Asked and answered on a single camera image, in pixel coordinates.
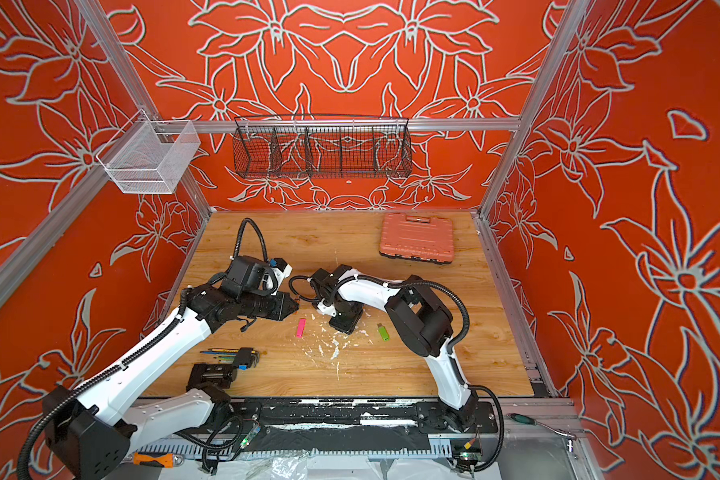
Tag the black wire basket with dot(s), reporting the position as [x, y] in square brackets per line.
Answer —
[322, 147]

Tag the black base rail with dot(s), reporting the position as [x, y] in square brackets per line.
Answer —
[392, 427]

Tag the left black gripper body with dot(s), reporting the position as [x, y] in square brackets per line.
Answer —
[264, 303]

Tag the hex key set holder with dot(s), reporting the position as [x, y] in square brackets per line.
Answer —
[244, 358]

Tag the red plastic tool case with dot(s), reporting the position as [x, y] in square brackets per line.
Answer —
[420, 238]

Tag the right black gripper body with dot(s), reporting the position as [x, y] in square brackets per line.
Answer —
[348, 314]

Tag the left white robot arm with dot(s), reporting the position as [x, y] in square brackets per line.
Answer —
[95, 426]

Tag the black bit holder block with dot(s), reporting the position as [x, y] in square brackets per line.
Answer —
[219, 375]

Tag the green handled screwdriver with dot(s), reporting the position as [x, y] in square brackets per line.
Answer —
[527, 420]

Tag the green usb drive front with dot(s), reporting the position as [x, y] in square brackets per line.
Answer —
[383, 332]

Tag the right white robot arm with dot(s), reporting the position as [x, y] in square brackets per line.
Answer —
[429, 318]

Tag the clear plastic bin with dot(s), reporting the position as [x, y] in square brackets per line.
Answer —
[146, 156]

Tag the orange handled wrench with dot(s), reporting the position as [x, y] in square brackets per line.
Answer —
[162, 460]

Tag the pink usb drive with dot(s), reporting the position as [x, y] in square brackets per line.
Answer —
[301, 328]

